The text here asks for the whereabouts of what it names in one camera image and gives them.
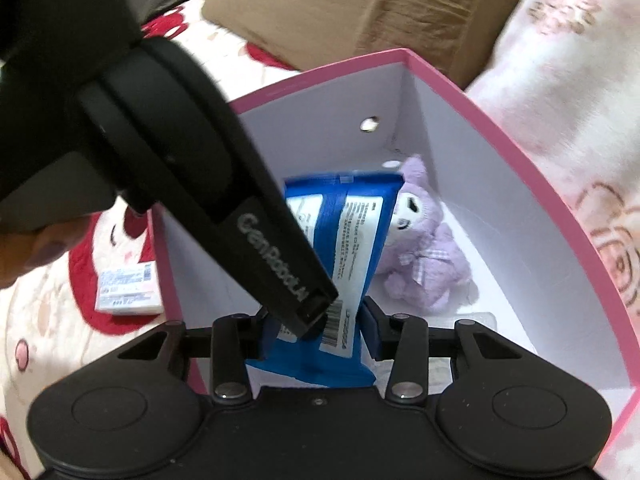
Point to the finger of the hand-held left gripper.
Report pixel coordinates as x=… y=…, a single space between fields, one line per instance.
x=280 y=260

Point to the pink floral pillow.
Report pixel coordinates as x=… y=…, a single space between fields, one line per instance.
x=575 y=85

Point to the purple plush toy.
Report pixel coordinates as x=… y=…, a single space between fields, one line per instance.
x=430 y=255

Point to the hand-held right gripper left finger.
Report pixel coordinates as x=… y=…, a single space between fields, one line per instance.
x=267 y=337

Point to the bear printed blanket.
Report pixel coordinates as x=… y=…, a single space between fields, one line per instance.
x=50 y=320

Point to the small white soap box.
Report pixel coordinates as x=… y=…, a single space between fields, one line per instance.
x=125 y=290

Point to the person's left hand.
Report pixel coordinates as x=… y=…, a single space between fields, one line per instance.
x=35 y=252

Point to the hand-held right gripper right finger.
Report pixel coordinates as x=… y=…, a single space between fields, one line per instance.
x=370 y=330

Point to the blue wet wipes packet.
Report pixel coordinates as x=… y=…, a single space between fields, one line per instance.
x=360 y=240

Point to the brown pillow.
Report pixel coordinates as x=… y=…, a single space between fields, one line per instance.
x=375 y=5

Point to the pink cardboard box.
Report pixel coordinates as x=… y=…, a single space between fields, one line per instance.
x=500 y=210

